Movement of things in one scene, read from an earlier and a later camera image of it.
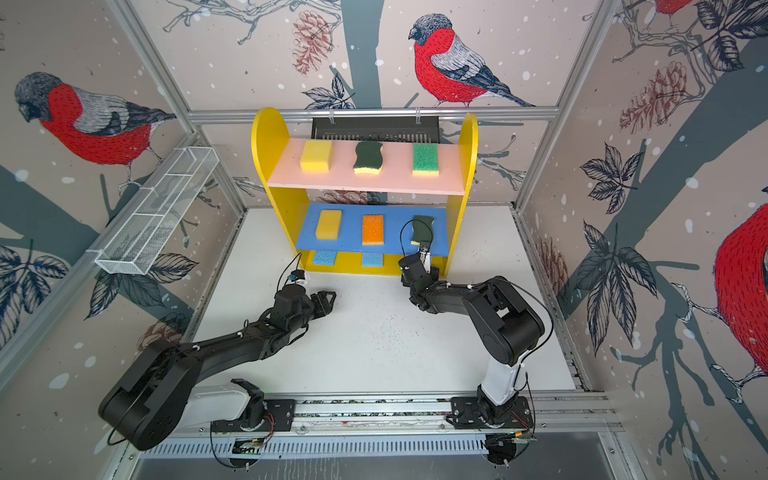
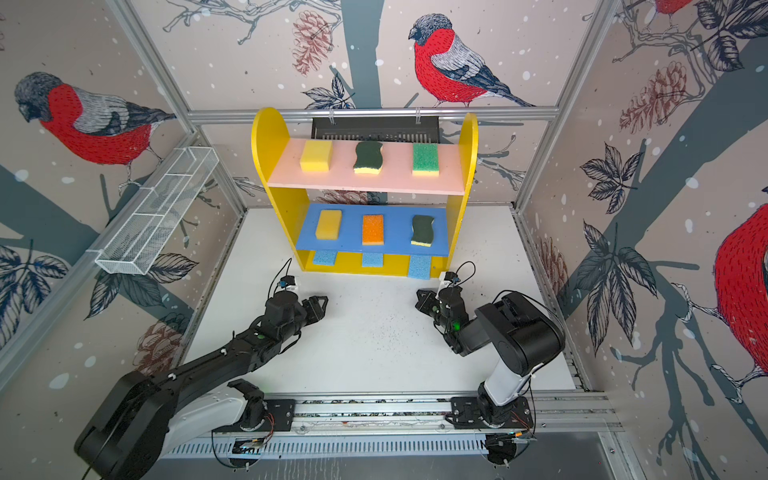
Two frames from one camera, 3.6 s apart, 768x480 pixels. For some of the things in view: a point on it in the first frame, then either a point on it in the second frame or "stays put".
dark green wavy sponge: [369, 158] stays put
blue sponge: [373, 259] stays put
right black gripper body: [432, 277] → [445, 326]
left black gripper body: [304, 318] stays put
